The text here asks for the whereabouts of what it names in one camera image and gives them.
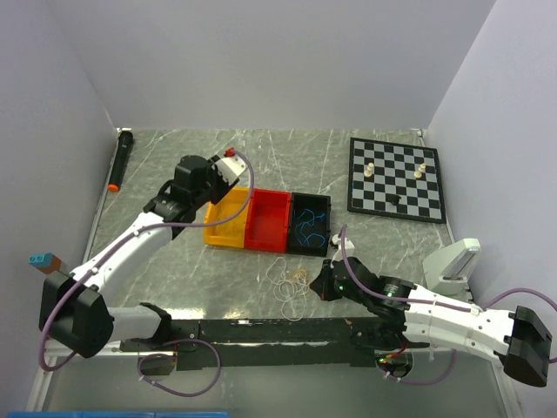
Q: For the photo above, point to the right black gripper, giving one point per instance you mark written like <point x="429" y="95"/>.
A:
<point x="319" y="286"/>

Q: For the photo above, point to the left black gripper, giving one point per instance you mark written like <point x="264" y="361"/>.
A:
<point x="224" y="184"/>

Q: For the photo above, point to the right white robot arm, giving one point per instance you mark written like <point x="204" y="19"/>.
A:
<point x="517" y="340"/>

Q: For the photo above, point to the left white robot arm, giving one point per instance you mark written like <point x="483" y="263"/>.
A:
<point x="76" y="307"/>

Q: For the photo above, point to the black plastic bin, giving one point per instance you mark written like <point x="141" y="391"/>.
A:
<point x="309" y="225"/>

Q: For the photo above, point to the red plastic bin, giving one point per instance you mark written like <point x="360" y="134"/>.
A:
<point x="267" y="221"/>

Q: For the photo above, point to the black orange marker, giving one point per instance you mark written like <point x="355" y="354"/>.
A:
<point x="125" y="145"/>

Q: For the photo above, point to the black chess piece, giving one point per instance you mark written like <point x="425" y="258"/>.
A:
<point x="393" y="199"/>

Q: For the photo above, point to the white chess pawn left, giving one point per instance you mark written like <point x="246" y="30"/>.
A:
<point x="369" y="170"/>

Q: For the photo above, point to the white chess pawn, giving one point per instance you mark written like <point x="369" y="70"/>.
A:
<point x="369" y="170"/>
<point x="420" y="172"/>

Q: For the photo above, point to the black white chessboard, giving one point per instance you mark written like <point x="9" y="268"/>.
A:
<point x="394" y="165"/>

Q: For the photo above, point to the white tape dispenser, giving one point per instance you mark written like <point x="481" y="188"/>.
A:
<point x="448" y="269"/>

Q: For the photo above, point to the white chess pawn right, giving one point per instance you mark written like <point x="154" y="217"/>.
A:
<point x="420" y="172"/>

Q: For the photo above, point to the blue brown block tool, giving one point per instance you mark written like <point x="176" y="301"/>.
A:
<point x="47" y="263"/>

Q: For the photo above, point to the blue box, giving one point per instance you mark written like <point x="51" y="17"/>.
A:
<point x="117" y="414"/>

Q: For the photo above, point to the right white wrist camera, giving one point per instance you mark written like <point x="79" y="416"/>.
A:
<point x="336" y="242"/>

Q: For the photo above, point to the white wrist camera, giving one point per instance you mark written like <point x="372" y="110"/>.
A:
<point x="336" y="242"/>
<point x="230" y="166"/>

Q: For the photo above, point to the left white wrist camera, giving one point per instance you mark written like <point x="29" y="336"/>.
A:
<point x="230" y="166"/>

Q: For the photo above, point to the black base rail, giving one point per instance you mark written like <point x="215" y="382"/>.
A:
<point x="354" y="341"/>

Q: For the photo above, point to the aluminium frame rail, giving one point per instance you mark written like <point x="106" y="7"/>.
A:
<point x="317" y="367"/>

